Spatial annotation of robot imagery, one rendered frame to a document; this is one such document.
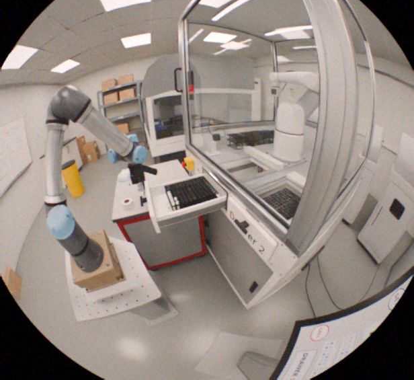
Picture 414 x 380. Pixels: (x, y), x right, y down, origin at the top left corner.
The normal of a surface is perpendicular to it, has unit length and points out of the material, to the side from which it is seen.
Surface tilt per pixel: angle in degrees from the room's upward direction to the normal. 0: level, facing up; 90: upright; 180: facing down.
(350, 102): 90
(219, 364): 3
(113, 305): 0
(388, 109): 90
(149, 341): 1
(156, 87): 90
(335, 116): 90
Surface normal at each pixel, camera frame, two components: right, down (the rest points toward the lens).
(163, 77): 0.41, 0.42
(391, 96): -0.95, 0.19
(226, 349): -0.08, -0.88
